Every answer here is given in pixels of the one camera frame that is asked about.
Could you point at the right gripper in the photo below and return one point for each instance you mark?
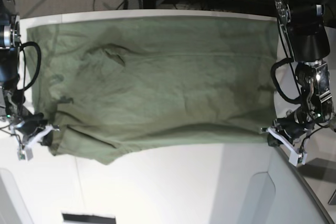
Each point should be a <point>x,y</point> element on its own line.
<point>14,112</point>

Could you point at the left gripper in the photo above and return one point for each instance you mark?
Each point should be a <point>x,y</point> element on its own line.
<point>314,100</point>

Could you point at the green t-shirt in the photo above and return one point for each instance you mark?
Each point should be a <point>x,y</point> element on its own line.
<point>121,86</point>

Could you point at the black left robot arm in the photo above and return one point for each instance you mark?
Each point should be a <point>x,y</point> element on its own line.
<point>305,42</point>

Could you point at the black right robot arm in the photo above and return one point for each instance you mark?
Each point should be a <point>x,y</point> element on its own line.
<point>11,47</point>

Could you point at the white label with black bar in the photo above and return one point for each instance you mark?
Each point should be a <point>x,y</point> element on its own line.
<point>79,218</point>

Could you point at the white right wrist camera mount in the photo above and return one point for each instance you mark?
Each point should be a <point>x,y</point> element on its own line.
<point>26,140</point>

